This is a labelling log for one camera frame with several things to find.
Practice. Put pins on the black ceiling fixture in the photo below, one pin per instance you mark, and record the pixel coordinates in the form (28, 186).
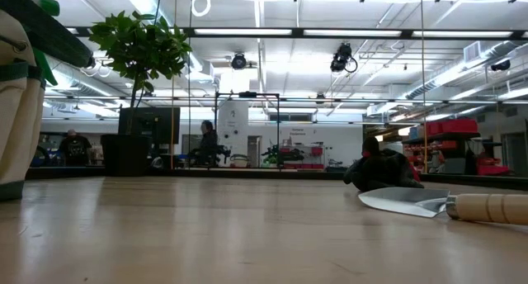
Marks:
(501, 65)

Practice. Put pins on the black red garden glove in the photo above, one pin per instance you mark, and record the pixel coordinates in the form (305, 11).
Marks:
(383, 168)

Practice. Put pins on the black background frame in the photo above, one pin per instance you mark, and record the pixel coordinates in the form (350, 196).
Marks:
(247, 95)

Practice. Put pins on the person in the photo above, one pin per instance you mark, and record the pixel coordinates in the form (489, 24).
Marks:
(76, 150)
(208, 145)

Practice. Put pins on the beige green gardening bag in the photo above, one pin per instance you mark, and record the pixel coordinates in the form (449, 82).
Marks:
(16, 110)

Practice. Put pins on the green plant black pot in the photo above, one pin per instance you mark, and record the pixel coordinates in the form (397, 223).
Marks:
(125, 156)

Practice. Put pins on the shelf with red bins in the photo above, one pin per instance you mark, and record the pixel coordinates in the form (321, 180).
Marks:
(451, 127)

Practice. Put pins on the black monitor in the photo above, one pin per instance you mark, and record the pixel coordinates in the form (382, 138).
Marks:
(161, 125)

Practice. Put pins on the round black ceiling camera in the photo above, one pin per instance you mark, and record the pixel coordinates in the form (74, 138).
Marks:
(239, 62)

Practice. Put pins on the red bin rack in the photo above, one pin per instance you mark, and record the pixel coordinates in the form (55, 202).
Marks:
(315, 151)

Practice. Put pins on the black aluminium table frame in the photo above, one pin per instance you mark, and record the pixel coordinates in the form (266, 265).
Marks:
(350, 33)

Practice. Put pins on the white bucket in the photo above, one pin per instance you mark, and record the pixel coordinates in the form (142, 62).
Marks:
(239, 161)

